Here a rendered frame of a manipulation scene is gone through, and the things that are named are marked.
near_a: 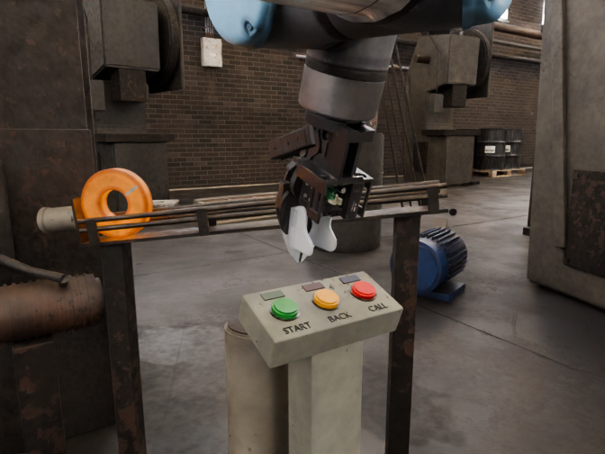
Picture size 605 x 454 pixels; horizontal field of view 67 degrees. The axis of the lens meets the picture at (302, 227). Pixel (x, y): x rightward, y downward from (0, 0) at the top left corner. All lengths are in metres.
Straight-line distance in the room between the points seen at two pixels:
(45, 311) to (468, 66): 8.12
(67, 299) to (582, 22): 2.54
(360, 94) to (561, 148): 2.30
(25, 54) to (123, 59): 4.08
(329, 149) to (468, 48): 8.23
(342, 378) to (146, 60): 5.06
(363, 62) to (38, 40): 1.07
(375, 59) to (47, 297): 0.89
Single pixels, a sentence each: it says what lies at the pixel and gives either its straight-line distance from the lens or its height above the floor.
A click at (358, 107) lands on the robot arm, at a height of 0.88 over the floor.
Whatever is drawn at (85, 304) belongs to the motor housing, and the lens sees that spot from 1.16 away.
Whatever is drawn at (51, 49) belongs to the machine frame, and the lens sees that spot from 1.43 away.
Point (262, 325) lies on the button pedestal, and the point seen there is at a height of 0.59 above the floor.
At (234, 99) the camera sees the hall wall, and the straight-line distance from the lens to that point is 8.10.
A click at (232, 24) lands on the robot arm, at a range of 0.39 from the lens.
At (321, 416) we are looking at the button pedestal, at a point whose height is 0.43.
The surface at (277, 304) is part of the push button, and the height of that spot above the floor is 0.61.
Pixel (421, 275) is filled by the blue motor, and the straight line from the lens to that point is 2.42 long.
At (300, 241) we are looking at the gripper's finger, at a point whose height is 0.72.
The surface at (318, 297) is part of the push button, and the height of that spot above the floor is 0.61.
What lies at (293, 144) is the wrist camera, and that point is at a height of 0.84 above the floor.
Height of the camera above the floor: 0.85
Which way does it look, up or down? 11 degrees down
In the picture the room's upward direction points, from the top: straight up
